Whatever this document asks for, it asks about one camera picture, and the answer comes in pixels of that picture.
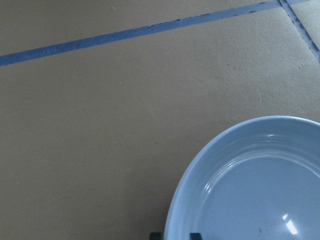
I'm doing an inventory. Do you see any blue plate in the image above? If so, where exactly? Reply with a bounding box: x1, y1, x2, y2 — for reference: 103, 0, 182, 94
164, 116, 320, 240

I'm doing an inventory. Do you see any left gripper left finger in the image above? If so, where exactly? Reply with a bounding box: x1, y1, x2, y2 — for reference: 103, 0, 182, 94
149, 232, 162, 240

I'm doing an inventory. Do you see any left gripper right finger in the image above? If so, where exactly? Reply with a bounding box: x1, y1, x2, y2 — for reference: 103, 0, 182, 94
189, 232, 202, 240

